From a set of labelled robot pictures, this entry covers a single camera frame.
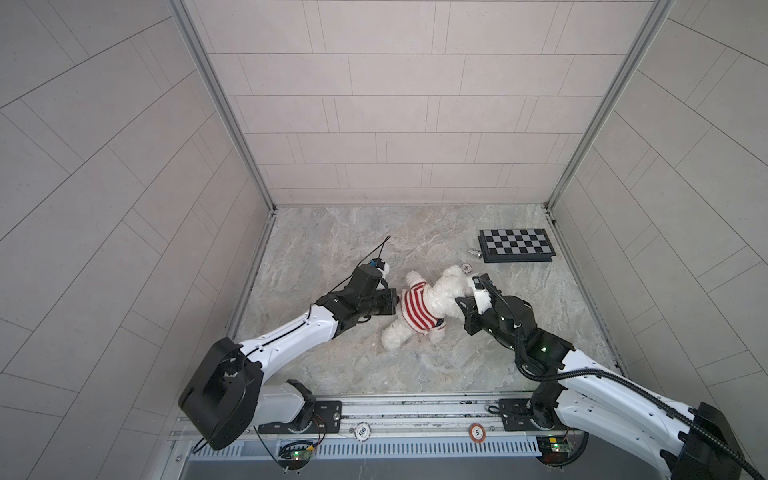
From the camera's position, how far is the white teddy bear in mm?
773

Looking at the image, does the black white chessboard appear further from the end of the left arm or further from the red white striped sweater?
the end of the left arm

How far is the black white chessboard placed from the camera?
101 centimetres

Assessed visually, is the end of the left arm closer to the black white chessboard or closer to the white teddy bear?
the white teddy bear

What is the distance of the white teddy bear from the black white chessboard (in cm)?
28
